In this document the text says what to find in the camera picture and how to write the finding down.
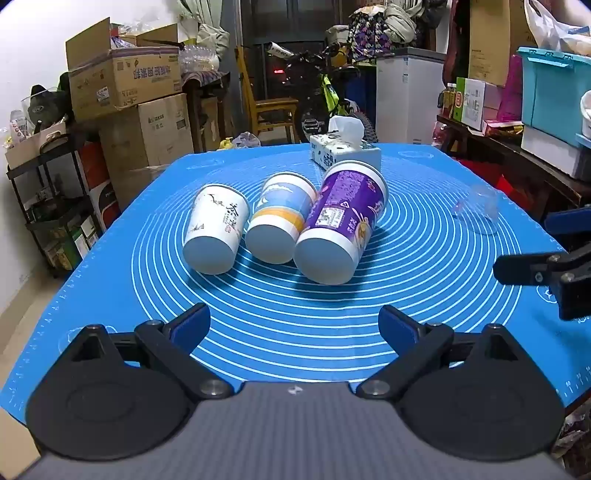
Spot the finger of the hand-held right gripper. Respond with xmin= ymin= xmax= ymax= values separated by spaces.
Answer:
xmin=543 ymin=207 xmax=591 ymax=241
xmin=492 ymin=246 xmax=591 ymax=322

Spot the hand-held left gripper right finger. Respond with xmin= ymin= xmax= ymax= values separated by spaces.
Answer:
xmin=356 ymin=305 xmax=529 ymax=400

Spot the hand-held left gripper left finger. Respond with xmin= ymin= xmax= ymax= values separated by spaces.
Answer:
xmin=59 ymin=303 xmax=234 ymax=400

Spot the clear plastic cup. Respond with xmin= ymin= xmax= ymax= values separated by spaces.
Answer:
xmin=452 ymin=185 xmax=502 ymax=236

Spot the white cup with ink print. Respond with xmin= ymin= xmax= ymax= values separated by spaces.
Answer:
xmin=182 ymin=184 xmax=251 ymax=276

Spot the purple paper cup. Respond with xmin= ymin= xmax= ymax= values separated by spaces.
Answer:
xmin=294 ymin=160 xmax=389 ymax=286

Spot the blue and yellow paper cup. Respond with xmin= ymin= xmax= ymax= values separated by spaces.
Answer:
xmin=244 ymin=172 xmax=319 ymax=265

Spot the white storage box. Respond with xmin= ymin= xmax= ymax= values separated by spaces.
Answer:
xmin=521 ymin=124 xmax=591 ymax=180

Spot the dark wooden side table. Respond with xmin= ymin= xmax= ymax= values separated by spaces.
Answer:
xmin=436 ymin=114 xmax=591 ymax=210

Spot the blue silicone mat with rings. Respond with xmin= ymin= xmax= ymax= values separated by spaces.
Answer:
xmin=0 ymin=142 xmax=591 ymax=417

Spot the white round container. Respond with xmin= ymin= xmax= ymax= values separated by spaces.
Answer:
xmin=579 ymin=90 xmax=591 ymax=139

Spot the teal plastic storage bin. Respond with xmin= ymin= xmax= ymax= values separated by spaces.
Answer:
xmin=516 ymin=46 xmax=591 ymax=136

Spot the pink bag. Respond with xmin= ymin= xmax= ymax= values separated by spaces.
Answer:
xmin=498 ymin=54 xmax=525 ymax=121

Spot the green and white carton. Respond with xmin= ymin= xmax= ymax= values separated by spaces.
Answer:
xmin=454 ymin=77 xmax=486 ymax=128

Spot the red and white box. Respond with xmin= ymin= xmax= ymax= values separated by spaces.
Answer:
xmin=76 ymin=142 xmax=122 ymax=232

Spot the small drink bottle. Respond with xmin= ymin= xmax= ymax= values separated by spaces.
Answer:
xmin=442 ymin=83 xmax=458 ymax=119

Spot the black metal shelf rack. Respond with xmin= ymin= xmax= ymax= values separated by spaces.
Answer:
xmin=6 ymin=133 xmax=108 ymax=278

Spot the white and blue tissue box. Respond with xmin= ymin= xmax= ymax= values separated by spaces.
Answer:
xmin=309 ymin=116 xmax=382 ymax=171

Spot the large brown cardboard box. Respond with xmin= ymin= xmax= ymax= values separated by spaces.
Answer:
xmin=99 ymin=93 xmax=195 ymax=209

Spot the flat brown cardboard carton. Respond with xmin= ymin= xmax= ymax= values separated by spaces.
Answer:
xmin=468 ymin=0 xmax=537 ymax=87

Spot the white plastic bag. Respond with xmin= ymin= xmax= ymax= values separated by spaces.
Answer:
xmin=523 ymin=0 xmax=591 ymax=55

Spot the white chest freezer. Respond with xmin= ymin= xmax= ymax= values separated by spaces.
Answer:
xmin=375 ymin=47 xmax=447 ymax=147

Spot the wooden chair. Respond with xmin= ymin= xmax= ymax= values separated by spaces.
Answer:
xmin=235 ymin=45 xmax=299 ymax=145

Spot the black bicycle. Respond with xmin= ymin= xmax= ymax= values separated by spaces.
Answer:
xmin=265 ymin=41 xmax=376 ymax=144

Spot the grey-green cloth bundle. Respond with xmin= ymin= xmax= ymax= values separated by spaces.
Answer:
xmin=384 ymin=4 xmax=431 ymax=45

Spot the open brown cardboard box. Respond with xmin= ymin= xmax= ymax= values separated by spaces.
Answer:
xmin=65 ymin=17 xmax=182 ymax=123

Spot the bag of clear plastic bottles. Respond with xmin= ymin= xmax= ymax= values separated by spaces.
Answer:
xmin=178 ymin=43 xmax=221 ymax=75

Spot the dark helmet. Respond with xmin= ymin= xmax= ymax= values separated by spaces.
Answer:
xmin=23 ymin=85 xmax=71 ymax=126

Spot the floral purple bag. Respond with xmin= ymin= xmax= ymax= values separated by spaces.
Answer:
xmin=347 ymin=11 xmax=394 ymax=60

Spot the pale curtain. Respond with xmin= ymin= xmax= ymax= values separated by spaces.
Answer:
xmin=177 ymin=0 xmax=232 ymax=62

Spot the small cardboard box with handle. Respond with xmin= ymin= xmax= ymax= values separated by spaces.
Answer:
xmin=4 ymin=122 xmax=68 ymax=169

